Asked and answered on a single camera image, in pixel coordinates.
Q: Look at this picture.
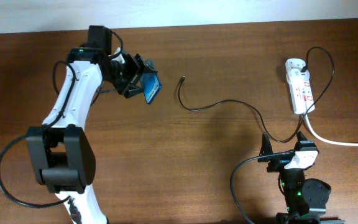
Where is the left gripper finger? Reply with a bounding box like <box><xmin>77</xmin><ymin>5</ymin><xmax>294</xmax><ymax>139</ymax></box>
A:
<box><xmin>124</xmin><ymin>86</ymin><xmax>144</xmax><ymax>98</ymax></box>
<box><xmin>142</xmin><ymin>60</ymin><xmax>158</xmax><ymax>74</ymax></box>

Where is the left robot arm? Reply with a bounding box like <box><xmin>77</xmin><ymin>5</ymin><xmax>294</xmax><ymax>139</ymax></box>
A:
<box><xmin>26</xmin><ymin>26</ymin><xmax>162</xmax><ymax>223</ymax></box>

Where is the black USB charging cable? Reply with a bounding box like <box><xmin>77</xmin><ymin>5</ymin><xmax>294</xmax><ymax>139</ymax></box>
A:
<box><xmin>178</xmin><ymin>47</ymin><xmax>336</xmax><ymax>144</ymax></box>

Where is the white power strip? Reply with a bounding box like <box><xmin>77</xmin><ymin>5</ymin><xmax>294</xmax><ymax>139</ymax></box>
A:
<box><xmin>285</xmin><ymin>58</ymin><xmax>315</xmax><ymax>114</ymax></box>

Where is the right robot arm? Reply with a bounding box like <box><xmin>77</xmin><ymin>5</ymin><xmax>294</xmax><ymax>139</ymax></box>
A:
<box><xmin>257</xmin><ymin>132</ymin><xmax>331</xmax><ymax>223</ymax></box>

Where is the blue Galaxy smartphone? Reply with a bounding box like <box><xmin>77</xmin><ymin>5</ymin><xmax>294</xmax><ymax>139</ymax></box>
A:
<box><xmin>140</xmin><ymin>72</ymin><xmax>162</xmax><ymax>105</ymax></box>

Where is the white power strip cord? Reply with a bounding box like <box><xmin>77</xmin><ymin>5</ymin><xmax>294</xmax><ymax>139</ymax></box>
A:
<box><xmin>303</xmin><ymin>113</ymin><xmax>358</xmax><ymax>149</ymax></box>

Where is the white USB charger plug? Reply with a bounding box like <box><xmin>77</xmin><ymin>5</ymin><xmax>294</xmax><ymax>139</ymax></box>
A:
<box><xmin>286</xmin><ymin>68</ymin><xmax>310</xmax><ymax>85</ymax></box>

